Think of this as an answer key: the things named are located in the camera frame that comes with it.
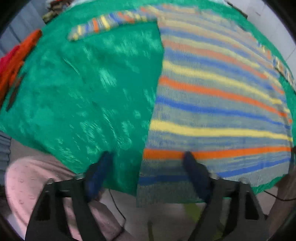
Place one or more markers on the green slipper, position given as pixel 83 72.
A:
pixel 195 212

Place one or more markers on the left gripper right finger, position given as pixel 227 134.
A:
pixel 244 217

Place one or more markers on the dark wooden nightstand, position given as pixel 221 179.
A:
pixel 237 9

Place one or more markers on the black smartphone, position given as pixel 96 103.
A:
pixel 16 86

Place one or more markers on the red folded garment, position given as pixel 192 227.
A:
pixel 7 58

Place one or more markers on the orange folded garment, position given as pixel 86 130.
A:
pixel 9 75

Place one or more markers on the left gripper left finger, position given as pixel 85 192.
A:
pixel 61 200

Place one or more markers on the striped knit sweater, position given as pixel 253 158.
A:
pixel 218 97

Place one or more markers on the white wardrobe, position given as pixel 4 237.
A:
pixel 261 15

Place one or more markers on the green bed blanket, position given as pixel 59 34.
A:
pixel 81 98

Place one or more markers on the clothes pile with knit hat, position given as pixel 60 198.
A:
pixel 54 8

